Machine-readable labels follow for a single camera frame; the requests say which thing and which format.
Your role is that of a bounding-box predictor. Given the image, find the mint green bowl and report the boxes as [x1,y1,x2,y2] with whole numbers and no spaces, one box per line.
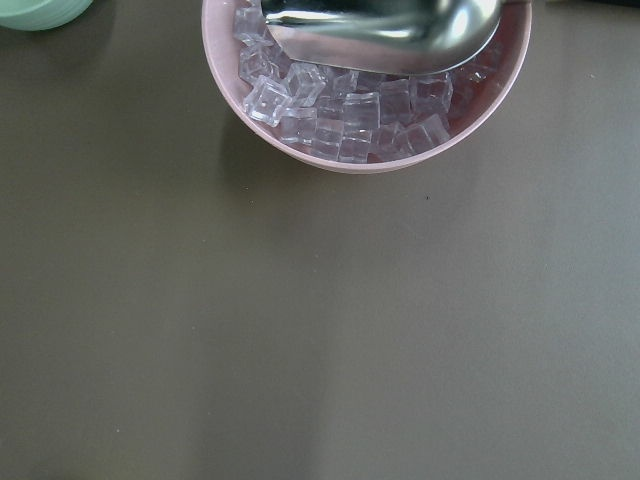
[1,0,93,31]

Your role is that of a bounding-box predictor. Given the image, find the steel ice scoop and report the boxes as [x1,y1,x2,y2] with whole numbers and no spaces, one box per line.
[261,0,514,75]

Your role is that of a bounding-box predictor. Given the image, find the pink bowl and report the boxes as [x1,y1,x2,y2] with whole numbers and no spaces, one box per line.
[201,1,533,174]

